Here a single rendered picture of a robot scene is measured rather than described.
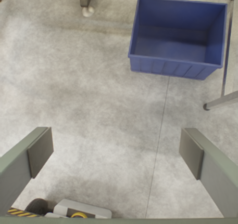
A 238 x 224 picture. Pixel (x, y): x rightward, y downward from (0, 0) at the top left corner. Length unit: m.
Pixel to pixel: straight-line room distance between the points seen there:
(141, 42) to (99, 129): 0.55
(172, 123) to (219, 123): 0.24
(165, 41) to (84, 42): 0.48
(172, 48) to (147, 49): 0.14
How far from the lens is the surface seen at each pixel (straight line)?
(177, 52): 1.04
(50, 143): 0.17
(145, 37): 1.06
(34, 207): 0.99
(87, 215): 0.91
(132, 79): 0.97
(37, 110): 1.10
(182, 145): 0.17
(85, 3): 1.15
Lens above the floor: 0.93
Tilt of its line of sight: 79 degrees down
